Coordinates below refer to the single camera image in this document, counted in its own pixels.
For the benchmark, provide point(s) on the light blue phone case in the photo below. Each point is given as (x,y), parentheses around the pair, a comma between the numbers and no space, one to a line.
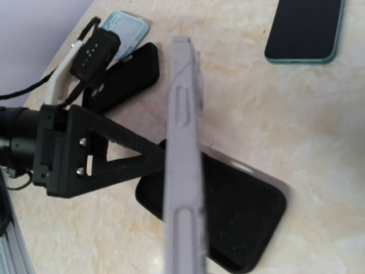
(130,29)

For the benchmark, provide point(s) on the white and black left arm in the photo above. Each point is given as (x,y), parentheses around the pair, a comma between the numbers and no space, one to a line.
(18,139)

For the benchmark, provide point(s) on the green-edged black smartphone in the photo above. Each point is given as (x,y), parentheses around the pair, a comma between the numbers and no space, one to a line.
(305,32)

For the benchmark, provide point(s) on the grey-edged black smartphone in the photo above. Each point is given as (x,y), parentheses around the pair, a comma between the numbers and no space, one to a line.
(184,211)

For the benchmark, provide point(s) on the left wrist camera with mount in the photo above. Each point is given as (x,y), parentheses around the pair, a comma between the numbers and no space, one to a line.
(82,68)

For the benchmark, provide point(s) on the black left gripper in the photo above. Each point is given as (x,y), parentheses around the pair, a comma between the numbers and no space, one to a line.
(99,152)

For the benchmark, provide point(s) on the black phone case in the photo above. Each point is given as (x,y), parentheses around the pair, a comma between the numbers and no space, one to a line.
(243,213)
(124,80)

